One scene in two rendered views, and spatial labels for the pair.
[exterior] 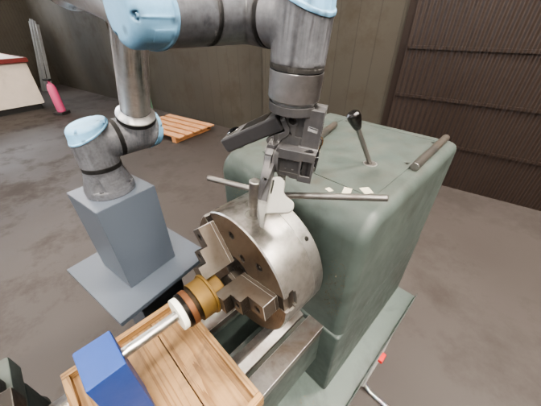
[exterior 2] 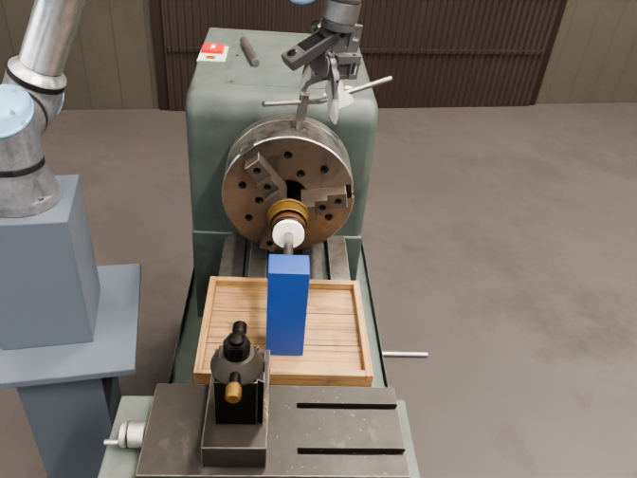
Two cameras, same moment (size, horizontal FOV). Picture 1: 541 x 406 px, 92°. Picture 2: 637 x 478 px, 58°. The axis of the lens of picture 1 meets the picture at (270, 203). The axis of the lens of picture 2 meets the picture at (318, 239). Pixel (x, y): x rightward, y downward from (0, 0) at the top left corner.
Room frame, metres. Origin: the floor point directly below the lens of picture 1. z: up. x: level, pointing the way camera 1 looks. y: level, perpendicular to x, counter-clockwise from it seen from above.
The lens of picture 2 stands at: (-0.38, 0.92, 1.79)
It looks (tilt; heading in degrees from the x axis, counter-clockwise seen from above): 36 degrees down; 310
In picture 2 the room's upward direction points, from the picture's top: 5 degrees clockwise
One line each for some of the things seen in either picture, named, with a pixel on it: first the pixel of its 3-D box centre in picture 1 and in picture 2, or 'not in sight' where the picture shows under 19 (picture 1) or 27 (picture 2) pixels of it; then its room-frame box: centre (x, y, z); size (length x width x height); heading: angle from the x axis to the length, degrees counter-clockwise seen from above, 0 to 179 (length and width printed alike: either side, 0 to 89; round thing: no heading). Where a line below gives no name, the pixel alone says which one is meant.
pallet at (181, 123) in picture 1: (174, 127); not in sight; (4.49, 1.67, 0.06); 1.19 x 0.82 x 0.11; 55
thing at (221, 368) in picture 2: not in sight; (236, 358); (0.07, 0.53, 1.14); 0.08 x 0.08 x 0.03
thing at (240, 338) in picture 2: not in sight; (236, 343); (0.07, 0.53, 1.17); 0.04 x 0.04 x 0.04
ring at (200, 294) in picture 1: (201, 297); (288, 220); (0.35, 0.15, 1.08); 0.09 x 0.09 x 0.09; 45
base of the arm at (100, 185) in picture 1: (105, 176); (18, 178); (0.76, 0.54, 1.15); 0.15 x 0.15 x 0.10
